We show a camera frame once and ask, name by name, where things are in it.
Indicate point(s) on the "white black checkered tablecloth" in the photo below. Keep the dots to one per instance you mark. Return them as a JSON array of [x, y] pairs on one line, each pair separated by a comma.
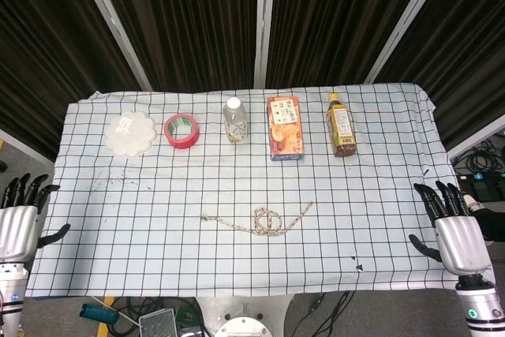
[[197, 187]]

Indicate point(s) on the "orange snack box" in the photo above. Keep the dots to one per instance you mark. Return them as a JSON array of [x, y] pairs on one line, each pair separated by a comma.
[[286, 132]]

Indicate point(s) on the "black pleated curtain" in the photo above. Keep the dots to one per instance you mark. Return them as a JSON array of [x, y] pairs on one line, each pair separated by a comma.
[[39, 57], [177, 17], [335, 17], [465, 57]]

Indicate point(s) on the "person leg with white shoe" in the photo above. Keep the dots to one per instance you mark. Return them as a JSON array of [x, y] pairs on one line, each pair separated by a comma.
[[493, 224]]

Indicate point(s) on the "white flower-shaped plastic lid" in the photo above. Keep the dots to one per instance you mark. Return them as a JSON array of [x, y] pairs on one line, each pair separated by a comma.
[[130, 135]]

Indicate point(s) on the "white metal frame rail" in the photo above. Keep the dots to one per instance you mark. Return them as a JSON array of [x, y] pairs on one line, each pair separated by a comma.
[[477, 144], [23, 147]]

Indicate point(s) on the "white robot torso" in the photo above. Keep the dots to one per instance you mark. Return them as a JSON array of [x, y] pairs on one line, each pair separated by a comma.
[[242, 325]]

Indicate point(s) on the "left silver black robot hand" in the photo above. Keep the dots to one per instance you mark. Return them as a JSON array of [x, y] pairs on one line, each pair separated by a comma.
[[17, 230]]

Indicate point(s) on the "brown tea bottle yellow label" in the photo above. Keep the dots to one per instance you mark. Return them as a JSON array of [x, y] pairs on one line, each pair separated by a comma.
[[341, 128]]

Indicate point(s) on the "white metal frame post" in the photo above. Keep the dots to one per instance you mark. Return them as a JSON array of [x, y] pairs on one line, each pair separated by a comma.
[[114, 23], [408, 17], [263, 17]]

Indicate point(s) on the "red tape roll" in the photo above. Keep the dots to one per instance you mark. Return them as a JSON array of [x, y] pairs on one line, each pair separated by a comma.
[[185, 140]]

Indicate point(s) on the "clear bottle white cap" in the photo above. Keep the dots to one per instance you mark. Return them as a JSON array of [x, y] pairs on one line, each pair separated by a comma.
[[236, 124]]

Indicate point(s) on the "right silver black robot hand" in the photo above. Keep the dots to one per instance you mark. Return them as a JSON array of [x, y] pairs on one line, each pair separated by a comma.
[[463, 242]]

